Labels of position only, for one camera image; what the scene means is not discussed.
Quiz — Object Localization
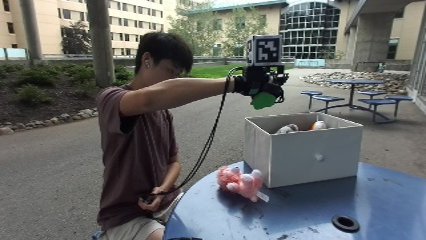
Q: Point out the pink plush toy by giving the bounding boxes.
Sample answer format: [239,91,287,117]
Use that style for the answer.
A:
[216,165,272,203]

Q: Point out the glass fronted building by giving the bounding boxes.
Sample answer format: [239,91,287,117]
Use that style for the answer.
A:
[279,1,343,61]

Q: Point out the thick grey pole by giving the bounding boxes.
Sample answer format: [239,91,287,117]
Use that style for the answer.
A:
[86,0,118,89]

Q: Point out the pile of grey rocks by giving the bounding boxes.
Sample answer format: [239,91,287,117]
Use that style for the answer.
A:
[300,70,412,95]

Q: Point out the black cable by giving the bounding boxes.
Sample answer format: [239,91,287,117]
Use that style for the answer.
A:
[140,65,246,203]

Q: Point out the the person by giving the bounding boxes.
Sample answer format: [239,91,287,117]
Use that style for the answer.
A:
[94,31,291,240]

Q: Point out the grey concrete building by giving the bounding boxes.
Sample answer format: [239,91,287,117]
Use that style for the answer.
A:
[335,0,426,72]

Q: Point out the light green tree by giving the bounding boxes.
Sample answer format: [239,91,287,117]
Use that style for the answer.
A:
[223,6,269,57]
[167,0,224,57]

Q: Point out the grey white plush toy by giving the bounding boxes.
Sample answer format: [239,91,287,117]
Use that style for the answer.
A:
[275,123,301,135]

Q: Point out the black ring in table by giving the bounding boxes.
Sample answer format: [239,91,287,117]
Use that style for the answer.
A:
[331,214,361,234]

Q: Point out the blue picnic table with seats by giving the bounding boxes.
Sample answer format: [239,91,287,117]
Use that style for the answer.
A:
[300,78,415,125]

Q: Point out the maroon t-shirt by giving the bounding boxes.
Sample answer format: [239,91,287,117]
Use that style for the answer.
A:
[95,84,183,232]

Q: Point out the green soft toy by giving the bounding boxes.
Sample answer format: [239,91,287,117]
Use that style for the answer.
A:
[250,91,279,111]

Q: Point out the green lawn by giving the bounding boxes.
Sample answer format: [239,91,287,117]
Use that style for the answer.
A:
[186,63,296,80]

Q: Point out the white cube with black markers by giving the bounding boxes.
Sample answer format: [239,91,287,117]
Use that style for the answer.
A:
[246,34,285,67]

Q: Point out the white fabric storage box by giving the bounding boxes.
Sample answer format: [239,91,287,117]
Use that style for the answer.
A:
[243,112,365,190]

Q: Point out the dark green tree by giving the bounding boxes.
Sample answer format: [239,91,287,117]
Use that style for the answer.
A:
[60,21,94,56]

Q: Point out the beige building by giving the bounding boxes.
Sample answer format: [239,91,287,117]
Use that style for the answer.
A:
[0,0,180,58]

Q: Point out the orange white plush toy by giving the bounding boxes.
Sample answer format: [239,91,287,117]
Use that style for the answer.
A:
[308,120,329,132]

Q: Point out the beige shorts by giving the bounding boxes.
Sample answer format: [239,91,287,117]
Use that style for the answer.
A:
[95,214,167,240]

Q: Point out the row of border stones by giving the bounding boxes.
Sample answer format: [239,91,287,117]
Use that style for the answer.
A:
[0,107,100,136]

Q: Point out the bed of green shrubs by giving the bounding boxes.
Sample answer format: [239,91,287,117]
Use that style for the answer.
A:
[0,62,136,107]

